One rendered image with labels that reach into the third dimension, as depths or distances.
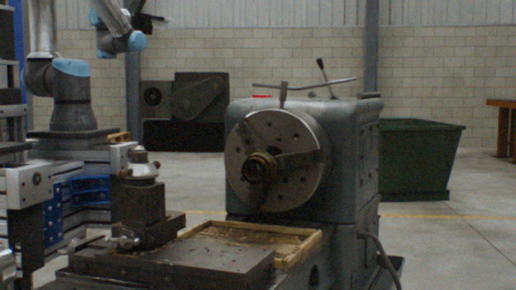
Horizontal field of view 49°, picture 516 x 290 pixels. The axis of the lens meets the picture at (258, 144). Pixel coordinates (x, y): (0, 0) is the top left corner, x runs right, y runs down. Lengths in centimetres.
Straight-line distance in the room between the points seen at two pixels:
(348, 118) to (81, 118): 85
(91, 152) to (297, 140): 66
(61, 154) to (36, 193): 48
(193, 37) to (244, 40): 105
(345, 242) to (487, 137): 1045
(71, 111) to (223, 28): 998
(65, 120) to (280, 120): 69
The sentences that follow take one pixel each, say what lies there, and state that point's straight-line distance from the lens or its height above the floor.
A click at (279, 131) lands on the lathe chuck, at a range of 168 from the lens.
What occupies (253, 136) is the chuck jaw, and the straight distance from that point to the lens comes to 166.
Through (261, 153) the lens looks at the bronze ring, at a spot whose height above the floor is 112.
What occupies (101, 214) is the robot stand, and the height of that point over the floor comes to 90.
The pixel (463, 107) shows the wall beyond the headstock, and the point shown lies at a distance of 1203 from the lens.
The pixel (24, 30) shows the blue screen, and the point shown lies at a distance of 644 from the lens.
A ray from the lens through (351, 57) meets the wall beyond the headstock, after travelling 1165.
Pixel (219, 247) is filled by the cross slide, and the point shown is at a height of 97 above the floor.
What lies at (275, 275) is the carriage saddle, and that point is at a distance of 119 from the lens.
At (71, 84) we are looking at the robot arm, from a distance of 190.
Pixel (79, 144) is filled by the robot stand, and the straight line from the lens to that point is 188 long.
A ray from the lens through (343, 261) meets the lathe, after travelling 186.
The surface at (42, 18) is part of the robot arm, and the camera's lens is 204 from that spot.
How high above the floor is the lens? 132
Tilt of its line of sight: 6 degrees down
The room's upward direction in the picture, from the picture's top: straight up
